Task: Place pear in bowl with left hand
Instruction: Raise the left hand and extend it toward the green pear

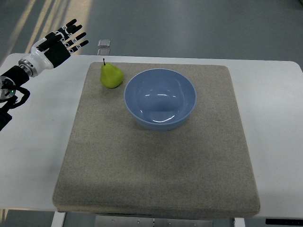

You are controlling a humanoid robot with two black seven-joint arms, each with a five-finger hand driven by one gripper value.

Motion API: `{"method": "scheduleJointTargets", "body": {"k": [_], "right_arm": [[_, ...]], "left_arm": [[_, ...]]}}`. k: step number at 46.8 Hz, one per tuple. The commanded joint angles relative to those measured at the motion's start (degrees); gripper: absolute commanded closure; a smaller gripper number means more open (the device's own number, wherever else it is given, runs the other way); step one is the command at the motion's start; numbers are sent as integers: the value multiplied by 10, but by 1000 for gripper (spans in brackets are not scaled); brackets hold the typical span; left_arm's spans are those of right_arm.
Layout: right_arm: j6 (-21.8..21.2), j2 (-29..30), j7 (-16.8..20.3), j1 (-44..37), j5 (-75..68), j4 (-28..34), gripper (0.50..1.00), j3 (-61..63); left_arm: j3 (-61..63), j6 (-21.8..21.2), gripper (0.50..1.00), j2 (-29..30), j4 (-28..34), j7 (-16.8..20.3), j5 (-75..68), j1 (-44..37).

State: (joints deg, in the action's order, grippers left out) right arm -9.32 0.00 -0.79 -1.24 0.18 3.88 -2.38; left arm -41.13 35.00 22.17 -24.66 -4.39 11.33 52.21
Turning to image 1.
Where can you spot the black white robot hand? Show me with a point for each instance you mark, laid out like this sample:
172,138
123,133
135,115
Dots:
54,49

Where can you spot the green pear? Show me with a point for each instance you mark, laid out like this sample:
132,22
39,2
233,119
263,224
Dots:
110,76

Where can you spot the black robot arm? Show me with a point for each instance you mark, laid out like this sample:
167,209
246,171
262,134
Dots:
12,94

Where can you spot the blue ceramic bowl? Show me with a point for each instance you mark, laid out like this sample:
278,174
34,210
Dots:
160,99

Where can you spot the lower floor outlet plate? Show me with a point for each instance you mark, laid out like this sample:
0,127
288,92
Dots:
105,52

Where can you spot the floor outlet plate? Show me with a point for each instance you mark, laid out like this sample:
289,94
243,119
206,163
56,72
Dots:
104,43
105,52

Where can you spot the upper floor outlet plate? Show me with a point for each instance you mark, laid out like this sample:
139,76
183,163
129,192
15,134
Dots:
104,43

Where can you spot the beige felt mat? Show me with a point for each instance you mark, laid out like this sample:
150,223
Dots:
202,169

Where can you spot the white table leg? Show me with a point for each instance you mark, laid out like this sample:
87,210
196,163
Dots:
58,219

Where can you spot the black label strip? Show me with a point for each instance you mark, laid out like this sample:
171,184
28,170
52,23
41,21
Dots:
287,222

